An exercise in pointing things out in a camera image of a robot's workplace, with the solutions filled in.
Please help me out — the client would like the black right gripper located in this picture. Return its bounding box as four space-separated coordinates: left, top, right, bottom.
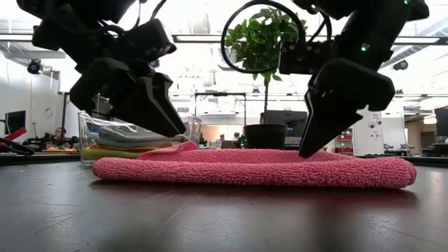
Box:
298 57 396 159

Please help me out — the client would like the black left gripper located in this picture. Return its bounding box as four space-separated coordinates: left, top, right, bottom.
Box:
69 57 187 138

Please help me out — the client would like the orange microfiber towel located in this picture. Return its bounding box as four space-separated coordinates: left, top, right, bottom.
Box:
89 141 176 154

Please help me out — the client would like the clear plastic bin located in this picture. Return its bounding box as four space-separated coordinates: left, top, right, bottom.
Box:
77 111 203 165

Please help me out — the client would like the pink microfiber towel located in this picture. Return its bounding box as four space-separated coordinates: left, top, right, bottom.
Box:
91 141 418 190

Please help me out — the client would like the black computer monitor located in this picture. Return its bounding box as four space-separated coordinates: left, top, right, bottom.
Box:
260 110 309 138
3 110 27 134
433 106 448 137

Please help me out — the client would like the white pillar machine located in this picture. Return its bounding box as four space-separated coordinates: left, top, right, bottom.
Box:
352 108 384 157

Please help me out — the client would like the person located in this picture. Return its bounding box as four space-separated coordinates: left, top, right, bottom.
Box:
52 127 69 148

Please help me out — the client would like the green potted plant black pot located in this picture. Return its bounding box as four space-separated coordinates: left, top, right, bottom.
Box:
223 6 309 151

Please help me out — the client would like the black table mat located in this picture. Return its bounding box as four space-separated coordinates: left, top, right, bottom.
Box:
0 155 448 252

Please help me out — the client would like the red angled bar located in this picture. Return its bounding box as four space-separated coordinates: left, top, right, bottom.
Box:
0 126 28 144

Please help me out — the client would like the red white wall box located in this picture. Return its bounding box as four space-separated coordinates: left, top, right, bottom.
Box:
334 129 354 154

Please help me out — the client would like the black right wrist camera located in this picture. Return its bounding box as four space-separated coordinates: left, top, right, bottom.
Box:
278 40 333 76

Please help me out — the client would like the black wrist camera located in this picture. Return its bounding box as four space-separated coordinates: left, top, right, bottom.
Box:
122 17 178 66
278 40 333 76

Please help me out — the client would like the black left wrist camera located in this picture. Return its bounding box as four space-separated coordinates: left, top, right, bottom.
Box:
122 17 178 66

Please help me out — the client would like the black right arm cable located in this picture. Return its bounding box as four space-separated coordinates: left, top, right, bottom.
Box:
220 0 333 75

